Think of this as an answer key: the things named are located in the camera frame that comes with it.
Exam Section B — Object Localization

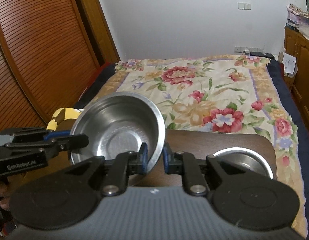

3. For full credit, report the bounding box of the folded fabric pile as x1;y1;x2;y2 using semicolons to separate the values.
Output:
286;4;309;28

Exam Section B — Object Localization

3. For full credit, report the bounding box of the floral bed blanket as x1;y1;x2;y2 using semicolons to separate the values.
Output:
100;54;308;238

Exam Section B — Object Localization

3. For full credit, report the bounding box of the wooden louvered wardrobe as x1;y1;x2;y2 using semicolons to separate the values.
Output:
0;0;119;131

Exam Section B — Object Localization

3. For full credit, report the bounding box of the person left hand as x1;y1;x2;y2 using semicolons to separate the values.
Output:
0;173;26;211

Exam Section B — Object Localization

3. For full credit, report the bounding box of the wooden sideboard cabinet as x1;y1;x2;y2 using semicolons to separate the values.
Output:
284;26;309;131

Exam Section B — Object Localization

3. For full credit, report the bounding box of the white paper bag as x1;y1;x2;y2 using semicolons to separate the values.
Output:
278;52;297;77

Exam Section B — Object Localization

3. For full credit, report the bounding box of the wall socket strip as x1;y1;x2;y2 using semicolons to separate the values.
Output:
234;46;263;53

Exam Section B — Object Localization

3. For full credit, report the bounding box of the medium steel bowl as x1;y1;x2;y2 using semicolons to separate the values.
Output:
213;147;274;179

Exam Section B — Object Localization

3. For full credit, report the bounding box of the large steel bowl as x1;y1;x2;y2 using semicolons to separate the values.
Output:
70;92;165;172

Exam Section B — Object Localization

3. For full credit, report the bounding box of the white wall switch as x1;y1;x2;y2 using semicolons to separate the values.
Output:
238;2;251;10

